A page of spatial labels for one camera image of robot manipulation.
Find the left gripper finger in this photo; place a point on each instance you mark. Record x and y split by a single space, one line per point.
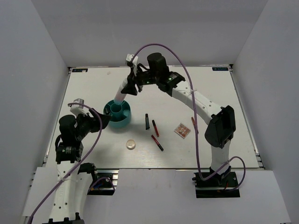
100 116
103 123

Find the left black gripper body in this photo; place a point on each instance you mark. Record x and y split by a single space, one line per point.
87 124

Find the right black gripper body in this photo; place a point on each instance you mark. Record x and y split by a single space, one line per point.
146 78

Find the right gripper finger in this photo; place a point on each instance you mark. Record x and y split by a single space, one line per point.
129 88
131 78

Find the small clear black-capped bottle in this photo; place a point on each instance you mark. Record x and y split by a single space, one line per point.
107 112

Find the white pink blue bottle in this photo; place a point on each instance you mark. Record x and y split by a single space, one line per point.
119 97

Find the black makeup tube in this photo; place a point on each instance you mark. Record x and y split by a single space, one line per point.
147 124

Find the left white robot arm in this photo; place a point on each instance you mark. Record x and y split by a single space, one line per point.
75 176

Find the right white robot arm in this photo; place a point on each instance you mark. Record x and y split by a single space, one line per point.
220 120

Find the teal round organizer container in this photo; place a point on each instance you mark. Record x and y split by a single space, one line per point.
121 114

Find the round beige compact jar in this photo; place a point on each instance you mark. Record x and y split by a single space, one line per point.
130 144

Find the red lip gloss upper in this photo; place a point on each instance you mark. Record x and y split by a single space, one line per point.
155 128

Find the red lip gloss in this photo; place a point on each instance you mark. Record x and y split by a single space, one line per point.
194 125
155 128
157 143

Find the red lip gloss lower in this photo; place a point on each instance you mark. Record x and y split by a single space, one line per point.
157 143

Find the eyeshadow palette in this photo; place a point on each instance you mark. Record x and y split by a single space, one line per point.
182 130

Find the red lip gloss right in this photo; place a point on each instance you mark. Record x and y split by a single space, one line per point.
194 125

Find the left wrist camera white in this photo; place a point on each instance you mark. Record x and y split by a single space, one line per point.
78 109

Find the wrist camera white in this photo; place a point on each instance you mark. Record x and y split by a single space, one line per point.
78 109
132 62

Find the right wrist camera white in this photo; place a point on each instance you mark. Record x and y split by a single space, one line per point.
132 62

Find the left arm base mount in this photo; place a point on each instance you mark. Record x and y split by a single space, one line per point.
104 187

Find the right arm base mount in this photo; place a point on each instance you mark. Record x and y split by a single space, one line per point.
213 188

